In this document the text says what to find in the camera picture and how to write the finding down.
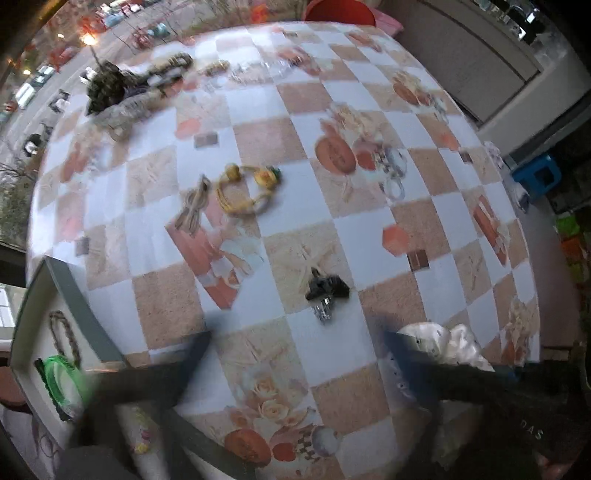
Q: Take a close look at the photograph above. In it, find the yellow flower hair tie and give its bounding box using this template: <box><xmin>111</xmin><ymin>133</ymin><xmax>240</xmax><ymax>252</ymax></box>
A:
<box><xmin>215</xmin><ymin>163</ymin><xmax>283</xmax><ymax>217</ymax></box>

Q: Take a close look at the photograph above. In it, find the blue plastic stool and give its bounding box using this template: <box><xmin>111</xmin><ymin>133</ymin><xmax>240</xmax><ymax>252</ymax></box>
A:
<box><xmin>512</xmin><ymin>154</ymin><xmax>562</xmax><ymax>202</ymax></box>

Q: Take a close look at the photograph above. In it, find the checkered floral tablecloth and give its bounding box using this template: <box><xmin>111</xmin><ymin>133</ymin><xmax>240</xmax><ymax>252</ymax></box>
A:
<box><xmin>28</xmin><ymin>23</ymin><xmax>539</xmax><ymax>479</ymax></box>

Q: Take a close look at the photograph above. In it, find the black scalloped snap hair clip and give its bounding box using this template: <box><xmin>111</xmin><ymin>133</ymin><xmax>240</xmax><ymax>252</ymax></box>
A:
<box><xmin>33</xmin><ymin>355</ymin><xmax>75</xmax><ymax>422</ymax></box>

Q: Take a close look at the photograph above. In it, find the brown braided bracelet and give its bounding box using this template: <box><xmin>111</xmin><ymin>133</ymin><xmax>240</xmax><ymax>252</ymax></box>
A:
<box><xmin>147</xmin><ymin>51</ymin><xmax>195</xmax><ymax>84</ymax></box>

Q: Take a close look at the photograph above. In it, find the clear large claw clip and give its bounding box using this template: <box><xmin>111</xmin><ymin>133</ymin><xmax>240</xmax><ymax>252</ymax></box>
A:
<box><xmin>92</xmin><ymin>90</ymin><xmax>162</xmax><ymax>142</ymax></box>

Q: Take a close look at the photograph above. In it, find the white polka dot scrunchie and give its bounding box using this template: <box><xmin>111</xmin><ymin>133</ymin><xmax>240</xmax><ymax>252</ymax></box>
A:
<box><xmin>385</xmin><ymin>322</ymin><xmax>494</xmax><ymax>401</ymax></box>

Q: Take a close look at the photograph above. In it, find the red plastic stool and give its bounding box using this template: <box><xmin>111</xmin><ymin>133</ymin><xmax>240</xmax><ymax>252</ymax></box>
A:
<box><xmin>303</xmin><ymin>0</ymin><xmax>377</xmax><ymax>26</ymax></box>

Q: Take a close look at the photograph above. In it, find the grey-green shallow tray box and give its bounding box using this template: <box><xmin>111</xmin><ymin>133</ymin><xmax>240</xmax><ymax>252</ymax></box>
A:
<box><xmin>10</xmin><ymin>256</ymin><xmax>256</xmax><ymax>479</ymax></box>

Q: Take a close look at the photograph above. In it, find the dark crochet scrunchie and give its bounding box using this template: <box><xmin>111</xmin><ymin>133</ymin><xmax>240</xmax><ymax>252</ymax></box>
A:
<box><xmin>86</xmin><ymin>61</ymin><xmax>138</xmax><ymax>116</ymax></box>

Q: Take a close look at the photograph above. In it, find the green translucent bangle bracelet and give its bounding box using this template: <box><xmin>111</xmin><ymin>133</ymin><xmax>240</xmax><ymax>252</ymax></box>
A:
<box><xmin>43</xmin><ymin>353</ymin><xmax>93</xmax><ymax>411</ymax></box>

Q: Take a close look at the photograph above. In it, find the gold chain bracelet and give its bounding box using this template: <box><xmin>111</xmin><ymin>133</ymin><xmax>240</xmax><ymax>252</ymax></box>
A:
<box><xmin>198</xmin><ymin>59</ymin><xmax>232</xmax><ymax>77</ymax></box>

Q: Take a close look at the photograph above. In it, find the tan braided hair tie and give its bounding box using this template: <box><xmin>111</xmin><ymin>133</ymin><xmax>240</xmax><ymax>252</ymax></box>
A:
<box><xmin>48</xmin><ymin>309</ymin><xmax>83</xmax><ymax>370</ymax></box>

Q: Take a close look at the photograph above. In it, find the small black claw clip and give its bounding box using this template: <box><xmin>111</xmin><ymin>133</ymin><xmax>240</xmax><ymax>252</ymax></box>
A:
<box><xmin>305</xmin><ymin>268</ymin><xmax>351</xmax><ymax>324</ymax></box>

